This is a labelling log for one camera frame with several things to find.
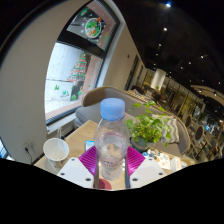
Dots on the grey chevron cushion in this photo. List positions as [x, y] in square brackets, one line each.
[172, 128]

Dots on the flat round red coaster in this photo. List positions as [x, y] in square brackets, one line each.
[105, 185]

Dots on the clear blue-capped water bottle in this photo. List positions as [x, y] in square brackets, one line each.
[111, 143]

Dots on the white round pillar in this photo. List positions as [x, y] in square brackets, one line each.
[158, 79]

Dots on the white black-lettered paper cup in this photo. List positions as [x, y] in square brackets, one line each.
[56, 155]

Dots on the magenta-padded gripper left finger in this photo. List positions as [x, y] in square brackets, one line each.
[77, 171]

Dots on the white leaflet with orange dots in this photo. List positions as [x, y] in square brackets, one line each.
[160, 160]

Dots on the green potted plant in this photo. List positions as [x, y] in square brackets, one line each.
[148, 128]

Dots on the group of dining chairs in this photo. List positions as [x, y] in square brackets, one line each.
[199, 133]

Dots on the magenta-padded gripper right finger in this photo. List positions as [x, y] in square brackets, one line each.
[146, 171]

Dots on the window with festive decals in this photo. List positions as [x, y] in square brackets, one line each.
[66, 80]

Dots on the white wall socket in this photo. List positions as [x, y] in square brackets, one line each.
[30, 146]

